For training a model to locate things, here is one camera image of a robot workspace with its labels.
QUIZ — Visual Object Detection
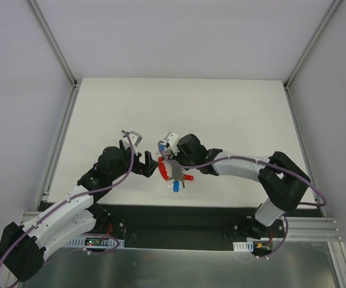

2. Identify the red key tag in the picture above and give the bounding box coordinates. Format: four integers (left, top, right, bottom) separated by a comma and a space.
184, 175, 194, 181

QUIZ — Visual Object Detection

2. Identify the red-handled metal key organizer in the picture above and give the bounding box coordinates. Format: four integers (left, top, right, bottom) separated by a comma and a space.
158, 155, 185, 189

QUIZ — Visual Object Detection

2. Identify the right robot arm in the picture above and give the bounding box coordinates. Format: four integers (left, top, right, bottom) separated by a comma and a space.
165, 132, 310, 239

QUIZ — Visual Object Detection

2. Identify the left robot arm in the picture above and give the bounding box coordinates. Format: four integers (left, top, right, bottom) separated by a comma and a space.
0, 139, 158, 282

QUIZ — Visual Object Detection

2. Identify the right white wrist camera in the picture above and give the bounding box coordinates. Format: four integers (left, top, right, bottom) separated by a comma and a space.
164, 132, 181, 155

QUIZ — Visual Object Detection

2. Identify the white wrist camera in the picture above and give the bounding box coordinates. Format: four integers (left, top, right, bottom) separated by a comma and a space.
164, 132, 181, 155
119, 130, 142, 149

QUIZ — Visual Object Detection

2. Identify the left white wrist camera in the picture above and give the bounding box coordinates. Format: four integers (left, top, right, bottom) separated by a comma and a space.
119, 130, 142, 149

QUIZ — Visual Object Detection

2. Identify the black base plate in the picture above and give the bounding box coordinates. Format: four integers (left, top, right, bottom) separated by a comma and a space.
37, 203, 293, 250

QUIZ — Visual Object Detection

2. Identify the left white cable duct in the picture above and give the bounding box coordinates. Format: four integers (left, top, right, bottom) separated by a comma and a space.
65, 236, 124, 249

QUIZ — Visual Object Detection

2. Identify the white cable duct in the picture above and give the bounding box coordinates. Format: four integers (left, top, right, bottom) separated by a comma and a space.
233, 241, 254, 253
65, 236, 124, 249

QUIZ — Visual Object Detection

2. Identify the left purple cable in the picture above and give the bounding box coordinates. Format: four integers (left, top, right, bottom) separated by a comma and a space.
0, 129, 140, 283

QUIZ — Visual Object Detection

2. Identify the purple cable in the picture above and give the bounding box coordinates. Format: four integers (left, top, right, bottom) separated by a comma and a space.
0, 129, 140, 283
157, 139, 327, 265

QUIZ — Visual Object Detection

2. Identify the right white cable duct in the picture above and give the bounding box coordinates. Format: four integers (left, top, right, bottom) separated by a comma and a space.
233, 241, 254, 253

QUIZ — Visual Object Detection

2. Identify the aluminium rail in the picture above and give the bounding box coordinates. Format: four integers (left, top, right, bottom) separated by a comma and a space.
287, 217, 342, 242

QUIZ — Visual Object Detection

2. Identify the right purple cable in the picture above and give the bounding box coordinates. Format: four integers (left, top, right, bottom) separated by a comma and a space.
157, 139, 327, 265

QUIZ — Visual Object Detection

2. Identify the left aluminium frame post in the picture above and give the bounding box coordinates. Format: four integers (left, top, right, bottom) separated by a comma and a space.
25, 0, 78, 88

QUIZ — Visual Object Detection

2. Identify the aluminium frame post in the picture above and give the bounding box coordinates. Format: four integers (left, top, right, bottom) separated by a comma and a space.
284, 0, 344, 91
25, 0, 78, 88

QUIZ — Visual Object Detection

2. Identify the right aluminium frame post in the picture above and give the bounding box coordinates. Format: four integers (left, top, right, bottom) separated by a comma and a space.
284, 0, 344, 91

